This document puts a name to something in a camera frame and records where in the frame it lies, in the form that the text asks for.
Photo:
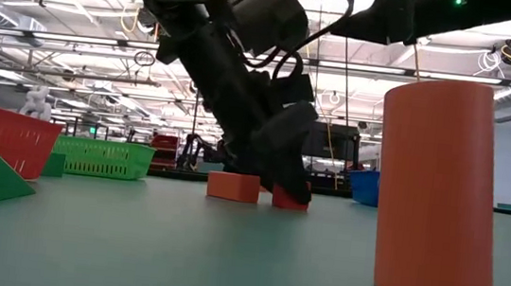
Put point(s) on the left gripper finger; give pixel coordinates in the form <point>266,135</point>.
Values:
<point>242,156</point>
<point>284,141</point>

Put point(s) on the red rectangular block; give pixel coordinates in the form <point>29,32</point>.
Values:
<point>284,203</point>

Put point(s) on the orange cylinder block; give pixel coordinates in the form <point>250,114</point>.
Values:
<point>440,196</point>

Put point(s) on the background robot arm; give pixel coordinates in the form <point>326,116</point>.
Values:
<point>188,152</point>

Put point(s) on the black monitor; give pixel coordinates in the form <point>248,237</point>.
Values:
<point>336,142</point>

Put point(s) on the red cart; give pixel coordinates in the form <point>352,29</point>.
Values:
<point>165,143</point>

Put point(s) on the blue plastic basket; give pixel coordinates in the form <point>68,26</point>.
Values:
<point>365,188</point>

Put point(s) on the green plastic basket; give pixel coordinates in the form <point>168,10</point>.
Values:
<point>106,158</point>

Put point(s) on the long ceiling light bar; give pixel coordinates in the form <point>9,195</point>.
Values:
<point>81,39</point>

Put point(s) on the white figure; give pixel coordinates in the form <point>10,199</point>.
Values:
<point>36,105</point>

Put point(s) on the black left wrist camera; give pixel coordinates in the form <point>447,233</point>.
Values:
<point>269,16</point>

